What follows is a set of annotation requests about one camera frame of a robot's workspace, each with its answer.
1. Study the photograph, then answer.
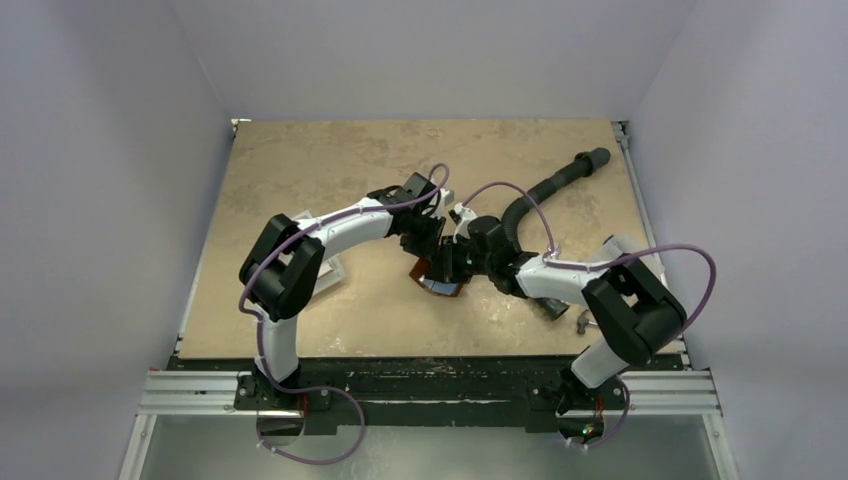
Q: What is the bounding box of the brown leather card holder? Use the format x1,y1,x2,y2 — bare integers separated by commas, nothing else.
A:
408,262,473,298

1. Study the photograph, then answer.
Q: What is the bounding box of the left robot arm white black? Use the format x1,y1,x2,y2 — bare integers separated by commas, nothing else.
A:
238,173,446,409

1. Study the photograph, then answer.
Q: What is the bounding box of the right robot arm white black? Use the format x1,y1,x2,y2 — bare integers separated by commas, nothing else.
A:
420,216,687,407

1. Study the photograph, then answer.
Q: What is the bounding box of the clear plastic bin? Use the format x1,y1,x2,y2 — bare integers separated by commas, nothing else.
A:
291,209,348,299

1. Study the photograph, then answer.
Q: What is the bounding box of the small dark metal tool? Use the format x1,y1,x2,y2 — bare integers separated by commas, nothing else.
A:
576,310,597,336

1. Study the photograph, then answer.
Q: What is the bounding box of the clear plastic screw organizer box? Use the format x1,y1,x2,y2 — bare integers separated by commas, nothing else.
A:
587,233,665,276

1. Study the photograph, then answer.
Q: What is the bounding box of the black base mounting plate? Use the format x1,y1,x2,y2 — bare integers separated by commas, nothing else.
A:
167,355,627,435

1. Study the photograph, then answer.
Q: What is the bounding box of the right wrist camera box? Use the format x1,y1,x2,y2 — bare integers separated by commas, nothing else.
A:
449,203,478,242

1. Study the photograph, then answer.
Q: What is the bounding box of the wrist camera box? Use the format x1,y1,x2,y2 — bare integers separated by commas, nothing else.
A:
438,188,455,206
449,203,478,242

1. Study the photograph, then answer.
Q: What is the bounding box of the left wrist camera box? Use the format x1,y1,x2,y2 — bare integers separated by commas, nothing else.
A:
438,188,455,206

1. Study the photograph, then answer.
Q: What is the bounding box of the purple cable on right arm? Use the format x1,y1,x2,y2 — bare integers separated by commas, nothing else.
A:
460,181,719,452

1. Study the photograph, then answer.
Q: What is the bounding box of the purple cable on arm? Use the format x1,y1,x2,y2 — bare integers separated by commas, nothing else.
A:
460,181,719,452
237,162,452,466

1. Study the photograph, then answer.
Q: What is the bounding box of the dark grey corrugated hose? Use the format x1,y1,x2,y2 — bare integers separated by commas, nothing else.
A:
500,146,612,323

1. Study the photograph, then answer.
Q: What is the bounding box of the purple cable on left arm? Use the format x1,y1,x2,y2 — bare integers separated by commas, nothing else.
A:
237,162,452,466

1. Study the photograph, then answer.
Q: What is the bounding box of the aluminium rail at table edge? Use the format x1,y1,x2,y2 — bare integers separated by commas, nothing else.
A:
611,121,692,370

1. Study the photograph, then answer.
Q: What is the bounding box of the aluminium front frame rail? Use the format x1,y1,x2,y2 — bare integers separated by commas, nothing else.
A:
138,371,721,416

